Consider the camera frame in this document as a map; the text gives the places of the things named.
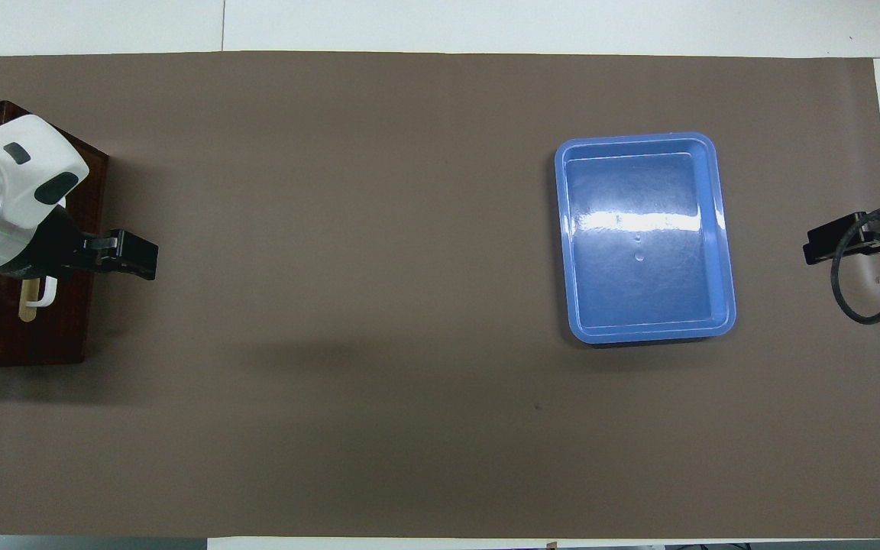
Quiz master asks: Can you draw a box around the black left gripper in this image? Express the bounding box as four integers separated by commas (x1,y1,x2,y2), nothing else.
16,206,160,281

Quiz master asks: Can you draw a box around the wooden drawer with white handle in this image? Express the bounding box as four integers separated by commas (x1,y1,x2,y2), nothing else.
0,115,110,366

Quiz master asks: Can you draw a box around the blue plastic tray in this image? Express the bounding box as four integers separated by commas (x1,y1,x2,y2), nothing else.
554,132,737,345

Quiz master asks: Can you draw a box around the brown paper table mat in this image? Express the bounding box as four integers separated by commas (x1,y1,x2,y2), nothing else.
0,51,880,539

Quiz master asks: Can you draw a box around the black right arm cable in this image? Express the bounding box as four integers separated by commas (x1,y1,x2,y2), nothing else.
830,205,880,324

